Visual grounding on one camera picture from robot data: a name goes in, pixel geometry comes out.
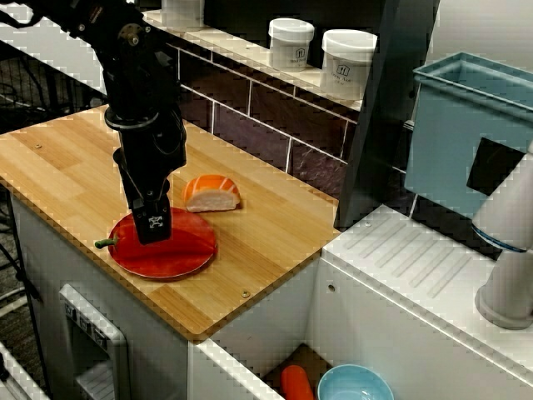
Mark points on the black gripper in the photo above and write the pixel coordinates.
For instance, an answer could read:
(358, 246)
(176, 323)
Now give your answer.
(145, 158)

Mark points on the red bell pepper toy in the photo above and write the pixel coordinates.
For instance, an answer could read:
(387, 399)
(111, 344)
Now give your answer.
(183, 248)

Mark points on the salmon sushi toy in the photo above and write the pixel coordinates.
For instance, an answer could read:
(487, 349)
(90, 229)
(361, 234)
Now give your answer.
(212, 196)

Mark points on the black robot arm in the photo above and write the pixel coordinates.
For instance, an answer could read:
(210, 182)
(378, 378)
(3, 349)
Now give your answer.
(125, 62)

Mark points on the red round plate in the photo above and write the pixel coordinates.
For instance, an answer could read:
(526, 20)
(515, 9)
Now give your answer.
(166, 271)

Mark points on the white kitchen cabinet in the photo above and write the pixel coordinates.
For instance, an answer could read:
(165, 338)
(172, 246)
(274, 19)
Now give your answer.
(158, 333)

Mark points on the white dispenser panel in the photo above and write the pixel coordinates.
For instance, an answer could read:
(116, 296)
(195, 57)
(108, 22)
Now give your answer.
(96, 354)

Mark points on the cream ledge shelf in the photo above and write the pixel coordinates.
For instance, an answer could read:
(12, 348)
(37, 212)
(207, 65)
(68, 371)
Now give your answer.
(250, 54)

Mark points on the white lidded jar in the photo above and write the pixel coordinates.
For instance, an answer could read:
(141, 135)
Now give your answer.
(291, 41)
(347, 62)
(183, 12)

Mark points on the orange carrot toy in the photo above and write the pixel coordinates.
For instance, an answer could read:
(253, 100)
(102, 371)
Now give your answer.
(296, 383)

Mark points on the white toy sink unit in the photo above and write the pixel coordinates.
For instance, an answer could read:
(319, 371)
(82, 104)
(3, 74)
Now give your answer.
(375, 291)

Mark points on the light blue bowl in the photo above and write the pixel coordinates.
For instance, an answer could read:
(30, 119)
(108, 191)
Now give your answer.
(354, 383)

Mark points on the dark hutch side panel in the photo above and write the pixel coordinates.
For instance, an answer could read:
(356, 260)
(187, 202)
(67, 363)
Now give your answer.
(387, 104)

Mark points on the teal plastic bin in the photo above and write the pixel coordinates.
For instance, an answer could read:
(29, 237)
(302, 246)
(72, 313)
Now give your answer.
(441, 146)

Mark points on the grey toy faucet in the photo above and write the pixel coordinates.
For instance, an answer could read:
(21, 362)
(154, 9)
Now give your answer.
(508, 233)

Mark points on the white floor rail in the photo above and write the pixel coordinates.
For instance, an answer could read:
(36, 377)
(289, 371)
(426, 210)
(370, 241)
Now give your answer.
(16, 371)

